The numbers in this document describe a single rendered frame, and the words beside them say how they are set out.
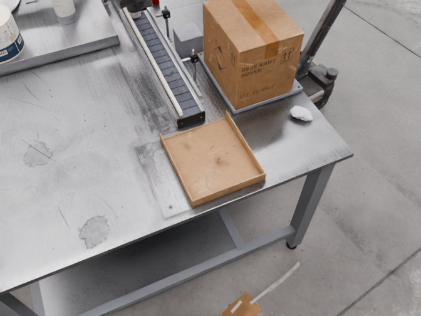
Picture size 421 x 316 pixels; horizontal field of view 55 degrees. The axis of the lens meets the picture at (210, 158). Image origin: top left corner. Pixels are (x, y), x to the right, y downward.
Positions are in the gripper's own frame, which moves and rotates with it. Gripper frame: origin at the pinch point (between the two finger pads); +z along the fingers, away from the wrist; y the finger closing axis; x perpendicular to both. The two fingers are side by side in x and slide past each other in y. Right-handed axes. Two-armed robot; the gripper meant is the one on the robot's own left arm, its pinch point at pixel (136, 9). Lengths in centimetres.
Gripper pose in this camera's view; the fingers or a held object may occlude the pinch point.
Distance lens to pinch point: 185.5
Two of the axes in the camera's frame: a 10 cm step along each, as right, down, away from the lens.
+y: -9.1, 3.2, -2.6
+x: 3.1, 9.5, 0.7
